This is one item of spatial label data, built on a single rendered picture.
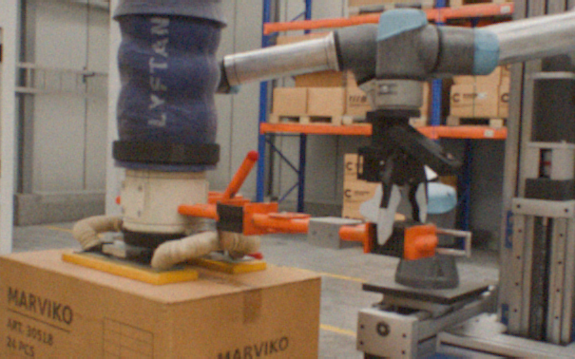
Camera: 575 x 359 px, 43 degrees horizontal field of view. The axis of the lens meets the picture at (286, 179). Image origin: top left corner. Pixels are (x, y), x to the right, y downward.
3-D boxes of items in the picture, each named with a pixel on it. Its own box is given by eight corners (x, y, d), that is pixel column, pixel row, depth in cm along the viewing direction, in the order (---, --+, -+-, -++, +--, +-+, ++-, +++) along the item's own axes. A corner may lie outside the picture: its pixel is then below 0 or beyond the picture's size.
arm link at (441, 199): (403, 243, 168) (406, 184, 167) (401, 236, 181) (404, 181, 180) (456, 246, 166) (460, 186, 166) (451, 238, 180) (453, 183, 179)
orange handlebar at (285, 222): (84, 203, 172) (84, 188, 172) (184, 198, 194) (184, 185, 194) (422, 256, 109) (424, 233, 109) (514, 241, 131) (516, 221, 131)
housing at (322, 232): (305, 245, 125) (306, 218, 124) (331, 241, 130) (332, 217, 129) (337, 250, 120) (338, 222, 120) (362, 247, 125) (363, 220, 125)
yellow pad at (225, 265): (133, 254, 172) (134, 232, 171) (167, 250, 179) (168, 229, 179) (233, 275, 149) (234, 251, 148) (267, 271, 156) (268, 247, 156)
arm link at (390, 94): (432, 83, 116) (404, 79, 110) (431, 112, 116) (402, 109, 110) (393, 85, 121) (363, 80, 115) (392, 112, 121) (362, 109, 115)
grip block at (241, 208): (212, 231, 139) (213, 200, 138) (249, 228, 146) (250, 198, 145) (242, 236, 133) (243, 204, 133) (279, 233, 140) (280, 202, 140)
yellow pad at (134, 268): (60, 261, 158) (60, 237, 158) (100, 256, 165) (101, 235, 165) (157, 287, 135) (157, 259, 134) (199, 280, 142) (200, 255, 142)
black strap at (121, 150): (90, 158, 155) (90, 139, 155) (177, 159, 172) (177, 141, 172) (155, 162, 140) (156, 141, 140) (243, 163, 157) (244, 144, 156)
